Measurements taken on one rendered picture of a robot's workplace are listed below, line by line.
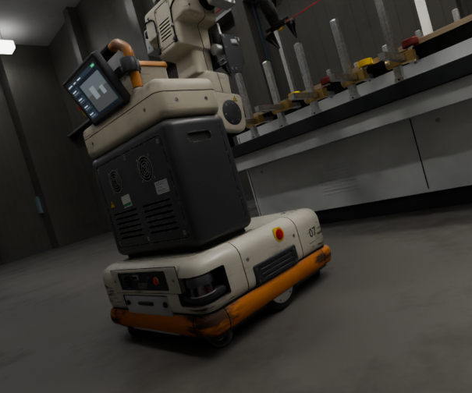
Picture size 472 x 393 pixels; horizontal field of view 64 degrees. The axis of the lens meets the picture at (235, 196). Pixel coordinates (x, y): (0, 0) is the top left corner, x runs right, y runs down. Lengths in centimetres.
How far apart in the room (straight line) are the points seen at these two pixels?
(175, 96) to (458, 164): 158
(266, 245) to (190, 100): 52
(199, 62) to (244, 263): 84
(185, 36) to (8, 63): 1316
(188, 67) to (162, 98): 49
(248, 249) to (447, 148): 140
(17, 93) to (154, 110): 1316
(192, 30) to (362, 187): 142
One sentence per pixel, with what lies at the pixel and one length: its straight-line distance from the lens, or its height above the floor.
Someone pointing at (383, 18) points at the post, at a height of 102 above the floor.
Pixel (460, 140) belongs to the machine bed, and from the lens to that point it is 225.
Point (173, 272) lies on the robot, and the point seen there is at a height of 25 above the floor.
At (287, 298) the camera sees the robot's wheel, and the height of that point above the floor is 3.
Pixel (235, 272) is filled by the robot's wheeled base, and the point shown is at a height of 19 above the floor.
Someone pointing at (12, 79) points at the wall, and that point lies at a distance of 1440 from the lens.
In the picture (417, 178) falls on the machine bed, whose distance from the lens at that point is 234.
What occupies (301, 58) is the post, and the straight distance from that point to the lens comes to 236.
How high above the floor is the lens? 45
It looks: 2 degrees down
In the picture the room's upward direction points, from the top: 16 degrees counter-clockwise
